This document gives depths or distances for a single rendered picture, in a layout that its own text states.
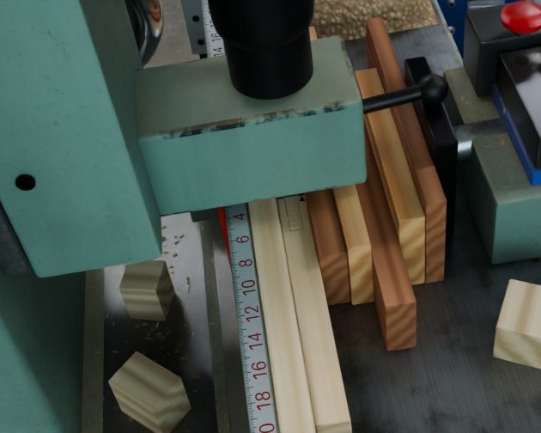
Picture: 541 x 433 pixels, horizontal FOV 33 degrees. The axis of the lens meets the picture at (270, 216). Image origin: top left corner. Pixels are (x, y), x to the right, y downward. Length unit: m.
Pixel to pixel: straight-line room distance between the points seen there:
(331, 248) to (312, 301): 0.04
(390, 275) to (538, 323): 0.09
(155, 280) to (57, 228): 0.19
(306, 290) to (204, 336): 0.18
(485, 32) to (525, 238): 0.14
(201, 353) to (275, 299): 0.18
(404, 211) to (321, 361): 0.11
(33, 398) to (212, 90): 0.23
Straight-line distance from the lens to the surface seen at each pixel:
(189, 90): 0.57
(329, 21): 0.81
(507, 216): 0.60
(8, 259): 0.56
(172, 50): 2.39
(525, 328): 0.56
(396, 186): 0.58
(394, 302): 0.55
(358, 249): 0.56
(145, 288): 0.72
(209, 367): 0.71
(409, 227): 0.57
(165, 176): 0.56
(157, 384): 0.66
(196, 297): 0.75
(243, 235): 0.58
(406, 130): 0.60
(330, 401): 0.52
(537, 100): 0.60
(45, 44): 0.46
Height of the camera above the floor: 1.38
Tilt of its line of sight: 47 degrees down
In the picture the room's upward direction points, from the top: 10 degrees counter-clockwise
